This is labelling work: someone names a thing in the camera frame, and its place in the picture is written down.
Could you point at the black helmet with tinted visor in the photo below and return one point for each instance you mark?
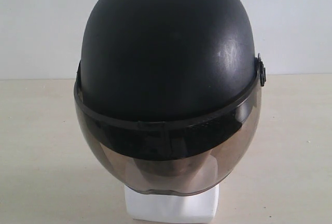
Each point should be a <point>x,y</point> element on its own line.
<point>168,92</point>

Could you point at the white foam mannequin head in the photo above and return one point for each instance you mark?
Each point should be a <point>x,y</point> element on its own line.
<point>196,208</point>

